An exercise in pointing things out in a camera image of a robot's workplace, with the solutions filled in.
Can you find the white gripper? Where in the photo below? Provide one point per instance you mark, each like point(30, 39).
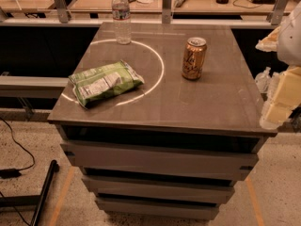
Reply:
point(291, 40)

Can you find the aluminium frame rail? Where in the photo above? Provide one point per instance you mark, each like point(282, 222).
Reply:
point(236, 13)

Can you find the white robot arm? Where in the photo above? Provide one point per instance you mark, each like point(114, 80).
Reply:
point(285, 40)

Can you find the black floor stand leg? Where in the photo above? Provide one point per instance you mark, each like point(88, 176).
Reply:
point(36, 201)

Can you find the orange La Croix can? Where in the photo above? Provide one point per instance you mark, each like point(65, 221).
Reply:
point(193, 58)

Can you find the green chip bag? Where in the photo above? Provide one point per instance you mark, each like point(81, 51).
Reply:
point(104, 82)

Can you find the clear plastic water bottle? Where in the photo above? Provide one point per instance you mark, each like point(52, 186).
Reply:
point(122, 21)

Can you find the grey drawer cabinet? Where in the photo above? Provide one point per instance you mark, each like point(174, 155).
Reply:
point(173, 147)

